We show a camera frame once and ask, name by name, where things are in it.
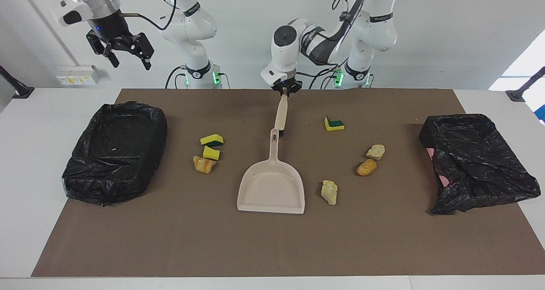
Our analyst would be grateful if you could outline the orange brown foam chunk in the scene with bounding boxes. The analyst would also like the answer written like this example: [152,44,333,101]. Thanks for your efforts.
[356,159,378,176]

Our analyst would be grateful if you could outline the black stand with foot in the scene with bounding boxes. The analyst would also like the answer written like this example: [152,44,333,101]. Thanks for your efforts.
[0,64,34,99]
[506,66,545,102]

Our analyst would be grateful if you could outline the white wall socket box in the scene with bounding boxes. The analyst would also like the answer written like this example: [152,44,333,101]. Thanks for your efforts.
[56,65,101,86]

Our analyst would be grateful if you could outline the yellow green notched sponge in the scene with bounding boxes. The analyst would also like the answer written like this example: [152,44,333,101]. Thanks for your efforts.
[324,116,345,132]

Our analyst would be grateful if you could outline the orange yellow sponge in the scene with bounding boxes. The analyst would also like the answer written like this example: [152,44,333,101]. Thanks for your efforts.
[193,155,216,174]

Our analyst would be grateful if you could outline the brown table mat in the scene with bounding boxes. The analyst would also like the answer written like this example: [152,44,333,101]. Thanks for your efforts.
[31,89,545,278]

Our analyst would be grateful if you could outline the black base cable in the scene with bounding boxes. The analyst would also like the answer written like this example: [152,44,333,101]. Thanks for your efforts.
[165,66,190,89]
[309,67,341,89]

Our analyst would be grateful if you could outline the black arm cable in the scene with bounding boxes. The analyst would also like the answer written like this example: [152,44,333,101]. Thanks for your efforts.
[296,0,367,90]
[119,0,177,31]

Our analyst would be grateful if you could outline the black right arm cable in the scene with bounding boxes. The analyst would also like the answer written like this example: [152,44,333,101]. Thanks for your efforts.
[119,0,177,31]

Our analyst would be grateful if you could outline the bin lined with black bag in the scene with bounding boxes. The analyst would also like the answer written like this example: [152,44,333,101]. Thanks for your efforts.
[62,101,168,206]

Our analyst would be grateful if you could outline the pale yellow white foam chunk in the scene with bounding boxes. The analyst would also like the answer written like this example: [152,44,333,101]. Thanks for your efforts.
[321,180,338,206]

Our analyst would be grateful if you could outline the beige brush with black bristles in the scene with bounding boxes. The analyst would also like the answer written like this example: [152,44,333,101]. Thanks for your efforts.
[274,92,289,137]

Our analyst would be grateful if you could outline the pink bin under black bag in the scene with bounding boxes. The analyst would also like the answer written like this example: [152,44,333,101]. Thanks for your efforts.
[419,114,541,215]

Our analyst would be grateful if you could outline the white wall conduit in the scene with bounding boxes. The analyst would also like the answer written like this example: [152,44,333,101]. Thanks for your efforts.
[16,0,79,67]

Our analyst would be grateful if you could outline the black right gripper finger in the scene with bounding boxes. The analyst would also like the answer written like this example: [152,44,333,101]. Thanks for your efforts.
[95,41,120,68]
[131,32,155,70]

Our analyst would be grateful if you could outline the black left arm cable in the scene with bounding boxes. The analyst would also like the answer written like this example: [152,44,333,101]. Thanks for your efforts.
[296,0,367,90]

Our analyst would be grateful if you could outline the beige plastic dustpan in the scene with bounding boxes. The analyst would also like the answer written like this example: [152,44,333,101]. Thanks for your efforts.
[237,128,305,215]

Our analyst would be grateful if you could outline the pale beige foam piece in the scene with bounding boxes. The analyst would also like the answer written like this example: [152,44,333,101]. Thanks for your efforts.
[366,144,386,161]

